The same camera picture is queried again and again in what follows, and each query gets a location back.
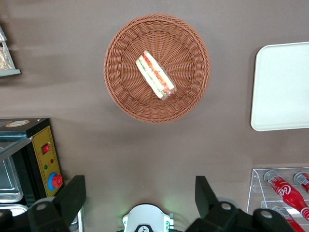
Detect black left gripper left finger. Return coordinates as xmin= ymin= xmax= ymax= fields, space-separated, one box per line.
xmin=0 ymin=175 xmax=87 ymax=232

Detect red cola bottle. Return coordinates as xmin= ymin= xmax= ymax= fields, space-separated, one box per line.
xmin=271 ymin=205 xmax=307 ymax=232
xmin=263 ymin=170 xmax=309 ymax=222
xmin=293 ymin=171 xmax=309 ymax=194

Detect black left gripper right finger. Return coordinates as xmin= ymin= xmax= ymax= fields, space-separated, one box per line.
xmin=184 ymin=175 xmax=295 ymax=232

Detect clear bag of snacks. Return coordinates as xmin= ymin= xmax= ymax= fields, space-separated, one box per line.
xmin=0 ymin=47 xmax=12 ymax=71

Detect black food warmer yellow panel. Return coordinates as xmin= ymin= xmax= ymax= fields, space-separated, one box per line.
xmin=0 ymin=117 xmax=65 ymax=218

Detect beige plastic tray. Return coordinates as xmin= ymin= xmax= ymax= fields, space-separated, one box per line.
xmin=250 ymin=41 xmax=309 ymax=132

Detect clear acrylic bottle rack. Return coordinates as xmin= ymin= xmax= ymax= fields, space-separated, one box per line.
xmin=246 ymin=166 xmax=309 ymax=232

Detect grey snack rack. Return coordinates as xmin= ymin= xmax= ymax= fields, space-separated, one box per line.
xmin=0 ymin=24 xmax=22 ymax=77

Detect steel warmer pan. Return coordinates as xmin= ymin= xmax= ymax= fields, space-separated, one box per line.
xmin=0 ymin=204 xmax=29 ymax=218
xmin=0 ymin=154 xmax=24 ymax=203

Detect round brown wicker basket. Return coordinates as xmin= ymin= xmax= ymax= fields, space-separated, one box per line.
xmin=103 ymin=13 xmax=211 ymax=124

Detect triangle sandwich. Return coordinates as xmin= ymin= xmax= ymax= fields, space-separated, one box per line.
xmin=135 ymin=50 xmax=177 ymax=102

